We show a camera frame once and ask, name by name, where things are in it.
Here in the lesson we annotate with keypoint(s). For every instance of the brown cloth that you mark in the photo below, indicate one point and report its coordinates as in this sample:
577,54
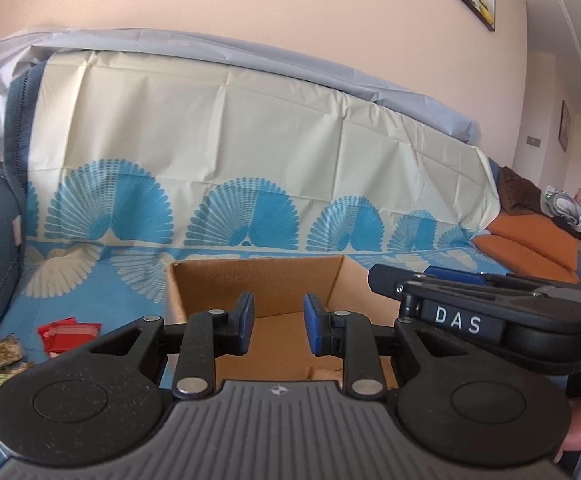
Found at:
520,192

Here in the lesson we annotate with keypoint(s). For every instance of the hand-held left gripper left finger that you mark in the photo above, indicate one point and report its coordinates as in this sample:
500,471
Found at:
244,322

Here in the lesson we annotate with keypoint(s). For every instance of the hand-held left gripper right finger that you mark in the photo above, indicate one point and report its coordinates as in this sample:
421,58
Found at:
313,325

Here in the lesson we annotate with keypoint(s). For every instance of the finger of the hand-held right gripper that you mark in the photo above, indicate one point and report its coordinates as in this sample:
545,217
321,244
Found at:
450,272
385,282

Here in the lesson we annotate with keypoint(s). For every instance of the wall light switch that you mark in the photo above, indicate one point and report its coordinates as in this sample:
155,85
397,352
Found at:
534,140

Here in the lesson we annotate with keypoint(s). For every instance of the orange cushion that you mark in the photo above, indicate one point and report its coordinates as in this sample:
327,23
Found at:
515,260
535,235

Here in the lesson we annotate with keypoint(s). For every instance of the blue white fan-print sheet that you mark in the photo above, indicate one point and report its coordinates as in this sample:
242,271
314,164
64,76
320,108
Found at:
220,125

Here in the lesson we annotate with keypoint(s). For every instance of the small framed wall picture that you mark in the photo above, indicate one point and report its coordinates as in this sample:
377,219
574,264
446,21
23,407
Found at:
564,125

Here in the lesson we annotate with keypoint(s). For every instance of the brown cardboard box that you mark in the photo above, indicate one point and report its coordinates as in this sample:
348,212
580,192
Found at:
270,280

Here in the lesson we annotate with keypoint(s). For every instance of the grey clothes bundle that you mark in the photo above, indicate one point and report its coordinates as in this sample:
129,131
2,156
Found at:
568,210

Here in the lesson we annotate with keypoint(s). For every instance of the grey-blue plain sheet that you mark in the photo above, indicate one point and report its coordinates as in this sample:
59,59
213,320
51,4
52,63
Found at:
320,65

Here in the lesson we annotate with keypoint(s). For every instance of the green red snack packet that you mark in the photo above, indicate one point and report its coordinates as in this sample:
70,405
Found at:
0,380

